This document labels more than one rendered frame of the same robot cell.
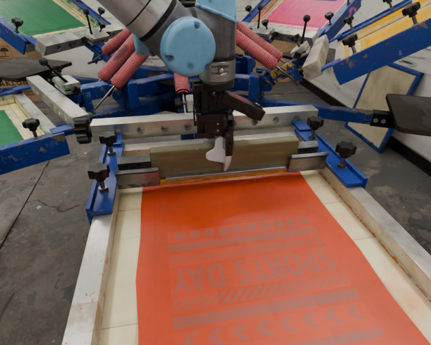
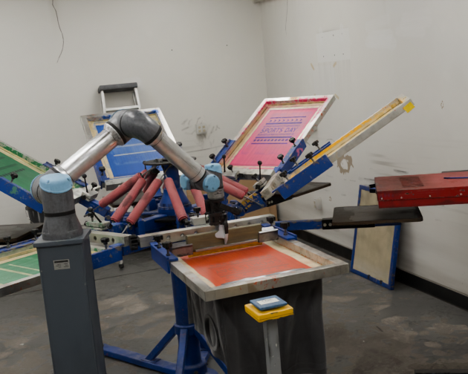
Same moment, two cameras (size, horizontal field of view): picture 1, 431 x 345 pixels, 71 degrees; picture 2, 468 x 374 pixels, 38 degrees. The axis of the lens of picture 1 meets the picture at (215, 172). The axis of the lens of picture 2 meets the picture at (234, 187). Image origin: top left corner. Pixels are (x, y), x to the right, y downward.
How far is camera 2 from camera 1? 2.44 m
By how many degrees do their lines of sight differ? 25
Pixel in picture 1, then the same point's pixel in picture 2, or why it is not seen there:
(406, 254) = (307, 250)
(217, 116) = (218, 214)
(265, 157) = (245, 234)
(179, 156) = (201, 237)
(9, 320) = not seen: outside the picture
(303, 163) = (266, 236)
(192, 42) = (213, 181)
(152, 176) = (189, 248)
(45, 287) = not seen: outside the picture
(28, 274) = not seen: outside the picture
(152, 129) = (175, 237)
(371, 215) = (296, 245)
